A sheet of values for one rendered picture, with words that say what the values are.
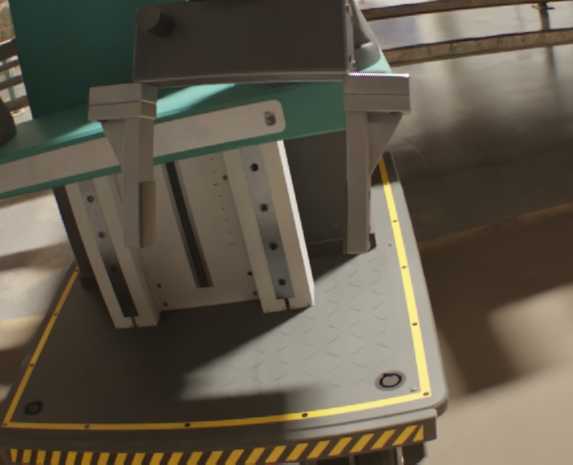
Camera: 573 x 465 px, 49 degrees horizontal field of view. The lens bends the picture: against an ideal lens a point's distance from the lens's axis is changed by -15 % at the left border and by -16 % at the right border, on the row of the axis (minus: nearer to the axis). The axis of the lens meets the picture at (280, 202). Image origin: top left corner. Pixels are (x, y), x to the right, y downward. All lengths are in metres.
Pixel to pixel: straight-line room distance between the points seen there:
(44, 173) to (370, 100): 0.53
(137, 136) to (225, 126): 0.35
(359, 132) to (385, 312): 0.68
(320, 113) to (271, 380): 0.39
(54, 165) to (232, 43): 0.47
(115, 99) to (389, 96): 0.17
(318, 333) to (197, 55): 0.69
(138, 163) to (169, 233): 0.69
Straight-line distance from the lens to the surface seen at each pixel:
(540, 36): 1.75
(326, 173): 1.18
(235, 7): 0.42
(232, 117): 0.78
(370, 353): 0.98
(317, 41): 0.40
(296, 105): 0.77
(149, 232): 0.45
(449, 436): 1.27
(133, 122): 0.44
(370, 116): 0.41
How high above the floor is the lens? 0.93
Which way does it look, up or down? 24 degrees down
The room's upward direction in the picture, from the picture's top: 13 degrees counter-clockwise
